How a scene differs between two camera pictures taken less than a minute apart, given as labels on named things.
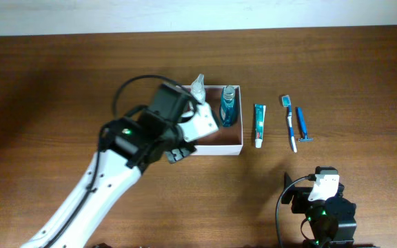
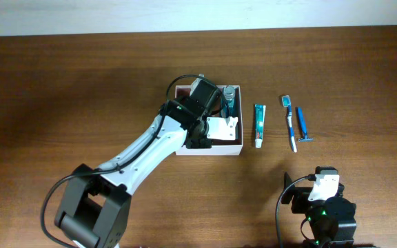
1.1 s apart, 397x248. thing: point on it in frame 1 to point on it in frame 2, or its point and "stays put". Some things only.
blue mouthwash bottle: [228, 106] stays put
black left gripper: [179, 154] to [200, 142]
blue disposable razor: [304, 127] stays put
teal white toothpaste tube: [259, 120] stays put
